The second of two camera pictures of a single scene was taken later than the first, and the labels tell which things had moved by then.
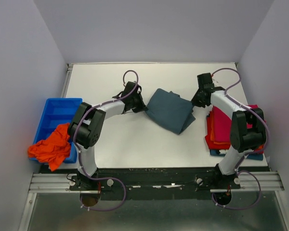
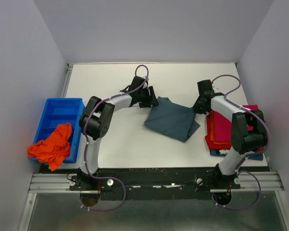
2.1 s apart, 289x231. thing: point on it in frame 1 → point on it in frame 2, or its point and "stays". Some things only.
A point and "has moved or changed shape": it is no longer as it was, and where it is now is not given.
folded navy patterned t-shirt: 255,157 stays
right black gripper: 195,101 → 197,109
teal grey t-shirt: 170,111 has moved or changed shape
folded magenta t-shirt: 222,125 stays
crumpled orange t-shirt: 54,149 stays
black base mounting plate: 156,183 stays
